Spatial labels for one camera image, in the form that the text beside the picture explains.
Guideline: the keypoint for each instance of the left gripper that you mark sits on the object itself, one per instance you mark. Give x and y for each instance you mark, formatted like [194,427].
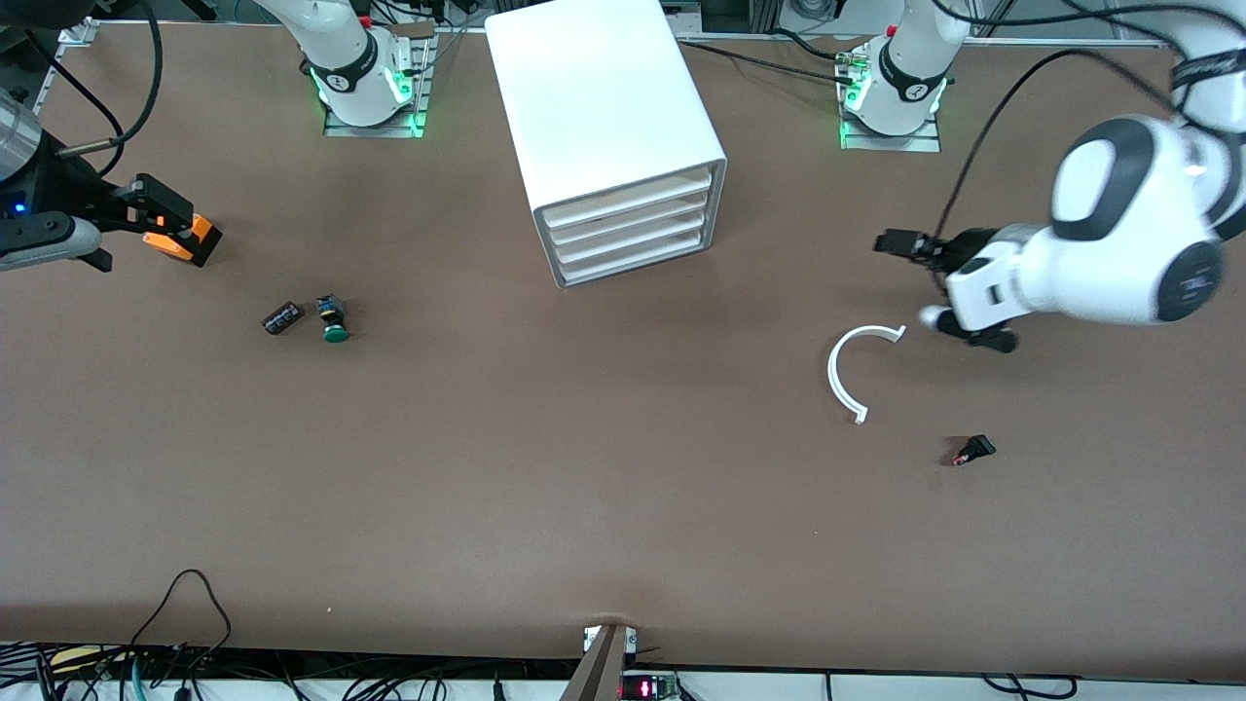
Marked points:
[959,247]

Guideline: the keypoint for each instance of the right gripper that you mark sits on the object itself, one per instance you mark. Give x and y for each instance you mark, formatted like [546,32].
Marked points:
[66,189]

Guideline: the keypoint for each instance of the green push button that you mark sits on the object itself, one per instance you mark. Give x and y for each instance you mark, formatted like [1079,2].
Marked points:
[334,329]

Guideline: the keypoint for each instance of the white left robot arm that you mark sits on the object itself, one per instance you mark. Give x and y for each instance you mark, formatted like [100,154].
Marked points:
[1110,195]

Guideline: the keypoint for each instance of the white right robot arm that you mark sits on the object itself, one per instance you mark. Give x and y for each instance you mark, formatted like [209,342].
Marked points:
[355,58]

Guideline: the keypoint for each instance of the white drawer cabinet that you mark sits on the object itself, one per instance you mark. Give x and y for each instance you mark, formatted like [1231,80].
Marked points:
[594,97]

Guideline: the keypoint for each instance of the orange box with black base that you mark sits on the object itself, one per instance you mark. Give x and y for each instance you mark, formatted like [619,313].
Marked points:
[202,234]

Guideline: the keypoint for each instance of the white curved plastic part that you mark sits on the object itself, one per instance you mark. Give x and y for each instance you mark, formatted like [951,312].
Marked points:
[833,370]

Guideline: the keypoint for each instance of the black cylindrical capacitor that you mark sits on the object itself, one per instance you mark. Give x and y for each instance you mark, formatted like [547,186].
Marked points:
[282,318]

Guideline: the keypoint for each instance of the red LED display device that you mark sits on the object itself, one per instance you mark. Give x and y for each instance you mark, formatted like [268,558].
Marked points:
[647,689]

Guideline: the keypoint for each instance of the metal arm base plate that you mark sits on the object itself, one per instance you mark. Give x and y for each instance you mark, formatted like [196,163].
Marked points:
[896,142]
[375,129]

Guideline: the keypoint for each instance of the small black red switch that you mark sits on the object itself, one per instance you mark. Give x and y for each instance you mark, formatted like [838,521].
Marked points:
[978,447]

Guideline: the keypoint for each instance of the brown camera mount post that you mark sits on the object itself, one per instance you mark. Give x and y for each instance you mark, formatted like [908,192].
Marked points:
[604,672]

